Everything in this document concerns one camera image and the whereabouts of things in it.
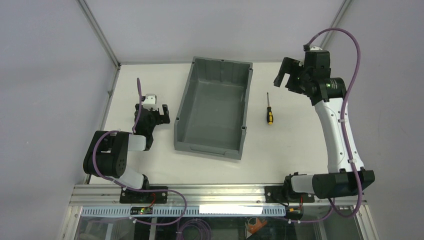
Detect grey plastic bin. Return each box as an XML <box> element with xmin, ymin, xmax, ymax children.
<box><xmin>173</xmin><ymin>56</ymin><xmax>254</xmax><ymax>160</ymax></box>

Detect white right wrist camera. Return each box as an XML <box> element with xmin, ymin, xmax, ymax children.
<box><xmin>303</xmin><ymin>44</ymin><xmax>323</xmax><ymax>52</ymax></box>

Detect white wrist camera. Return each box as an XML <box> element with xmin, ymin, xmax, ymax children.
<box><xmin>142</xmin><ymin>93</ymin><xmax>158</xmax><ymax>111</ymax></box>
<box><xmin>303</xmin><ymin>44</ymin><xmax>323</xmax><ymax>52</ymax></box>

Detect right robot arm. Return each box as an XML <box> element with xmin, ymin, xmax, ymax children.
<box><xmin>273</xmin><ymin>50</ymin><xmax>375</xmax><ymax>201</ymax></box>

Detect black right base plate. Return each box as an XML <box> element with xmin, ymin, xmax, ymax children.
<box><xmin>264</xmin><ymin>185</ymin><xmax>315</xmax><ymax>204</ymax></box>

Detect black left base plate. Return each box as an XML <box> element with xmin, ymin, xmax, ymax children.
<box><xmin>119</xmin><ymin>185</ymin><xmax>168</xmax><ymax>204</ymax></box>

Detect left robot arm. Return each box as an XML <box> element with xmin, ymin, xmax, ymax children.
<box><xmin>82</xmin><ymin>103</ymin><xmax>170</xmax><ymax>191</ymax></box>

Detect orange object under table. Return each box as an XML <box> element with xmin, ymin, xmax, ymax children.
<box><xmin>245</xmin><ymin>217</ymin><xmax>268</xmax><ymax>235</ymax></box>

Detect coiled purple cable below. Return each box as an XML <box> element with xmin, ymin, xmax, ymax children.
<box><xmin>175</xmin><ymin>218</ymin><xmax>213</xmax><ymax>240</ymax></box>

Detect aluminium front rail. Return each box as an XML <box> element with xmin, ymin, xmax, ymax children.
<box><xmin>68</xmin><ymin>183</ymin><xmax>367</xmax><ymax>207</ymax></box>

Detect black yellow screwdriver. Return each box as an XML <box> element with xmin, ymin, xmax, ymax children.
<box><xmin>266</xmin><ymin>92</ymin><xmax>274</xmax><ymax>125</ymax></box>

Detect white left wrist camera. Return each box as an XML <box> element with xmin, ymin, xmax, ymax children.
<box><xmin>142</xmin><ymin>93</ymin><xmax>158</xmax><ymax>111</ymax></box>

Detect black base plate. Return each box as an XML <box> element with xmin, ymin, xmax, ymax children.
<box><xmin>264</xmin><ymin>185</ymin><xmax>315</xmax><ymax>204</ymax></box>
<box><xmin>119</xmin><ymin>185</ymin><xmax>168</xmax><ymax>204</ymax></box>

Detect white slotted cable duct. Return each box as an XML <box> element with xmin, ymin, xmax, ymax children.
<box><xmin>81</xmin><ymin>204</ymin><xmax>286</xmax><ymax>218</ymax></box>

